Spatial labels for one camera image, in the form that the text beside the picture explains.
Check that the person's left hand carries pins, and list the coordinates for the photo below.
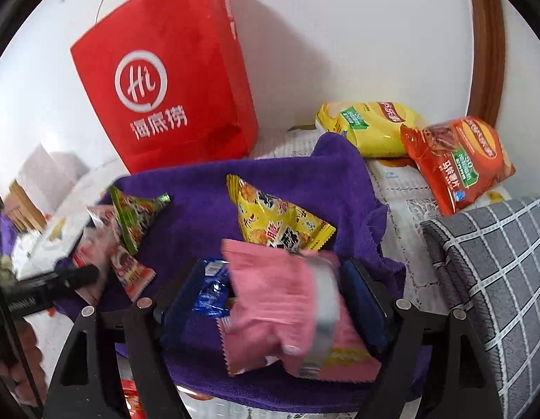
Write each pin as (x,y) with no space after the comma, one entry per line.
(32,349)

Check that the wooden cabinet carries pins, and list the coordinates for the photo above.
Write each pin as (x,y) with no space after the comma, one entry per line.
(27,207)

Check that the red white triangular snack packet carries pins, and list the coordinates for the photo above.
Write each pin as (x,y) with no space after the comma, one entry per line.
(132,273)

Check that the purple towel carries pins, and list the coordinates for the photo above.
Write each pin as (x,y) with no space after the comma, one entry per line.
(200,209)

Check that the clear pink snack packet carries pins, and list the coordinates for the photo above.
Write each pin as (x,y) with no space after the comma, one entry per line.
(95,248)

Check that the brown wooden door frame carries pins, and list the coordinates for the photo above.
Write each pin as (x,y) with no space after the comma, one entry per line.
(486,52)

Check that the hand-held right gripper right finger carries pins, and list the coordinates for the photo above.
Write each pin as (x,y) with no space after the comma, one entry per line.
(366,301)

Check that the blue snack packet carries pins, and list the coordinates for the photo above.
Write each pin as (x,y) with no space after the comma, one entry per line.
(211,292)

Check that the orange chips bag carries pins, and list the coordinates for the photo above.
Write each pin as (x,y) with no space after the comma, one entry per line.
(457,166)

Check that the red paper bag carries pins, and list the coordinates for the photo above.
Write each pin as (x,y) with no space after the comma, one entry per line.
(187,52)

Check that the grey checked pillow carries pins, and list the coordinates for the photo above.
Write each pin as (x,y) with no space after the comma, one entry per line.
(492,279)

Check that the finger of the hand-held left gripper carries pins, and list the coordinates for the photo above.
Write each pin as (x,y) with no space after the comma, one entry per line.
(60,283)

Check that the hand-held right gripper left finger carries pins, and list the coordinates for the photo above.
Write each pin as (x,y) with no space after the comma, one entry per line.
(182,292)

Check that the green triangular snack packet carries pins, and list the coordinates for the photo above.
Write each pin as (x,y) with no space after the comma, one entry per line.
(134,218)

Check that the yellow triangular snack packet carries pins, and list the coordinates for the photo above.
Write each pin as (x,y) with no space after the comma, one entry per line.
(265,214)

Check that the yellow chips bag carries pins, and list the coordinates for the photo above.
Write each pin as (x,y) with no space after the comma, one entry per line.
(379,135)

